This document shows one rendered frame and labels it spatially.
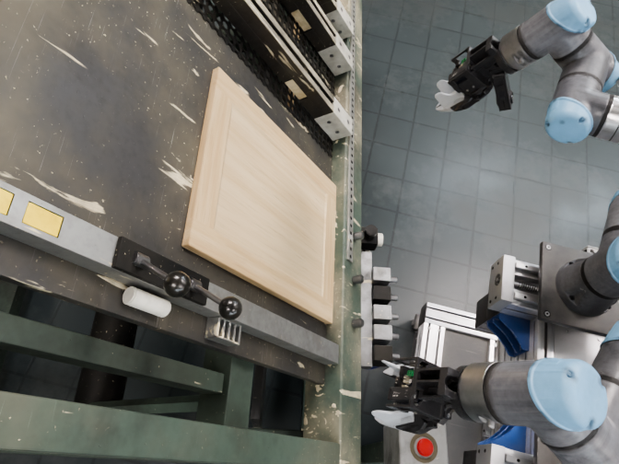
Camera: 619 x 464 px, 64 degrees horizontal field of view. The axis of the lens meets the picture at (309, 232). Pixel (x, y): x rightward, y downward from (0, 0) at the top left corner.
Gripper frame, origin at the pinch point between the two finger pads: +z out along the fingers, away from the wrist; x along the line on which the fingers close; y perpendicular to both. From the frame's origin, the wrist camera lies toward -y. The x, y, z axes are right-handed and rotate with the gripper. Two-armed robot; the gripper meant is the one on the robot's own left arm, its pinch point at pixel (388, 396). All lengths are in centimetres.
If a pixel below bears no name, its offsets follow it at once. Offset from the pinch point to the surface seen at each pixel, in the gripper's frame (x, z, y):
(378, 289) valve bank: -42, 51, -30
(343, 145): -81, 49, -4
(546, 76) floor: -238, 78, -140
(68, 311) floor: -23, 175, 41
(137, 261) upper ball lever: -6.6, 8.6, 44.6
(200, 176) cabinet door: -31, 21, 39
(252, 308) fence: -12.0, 25.1, 17.9
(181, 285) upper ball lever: -3.1, -0.3, 39.1
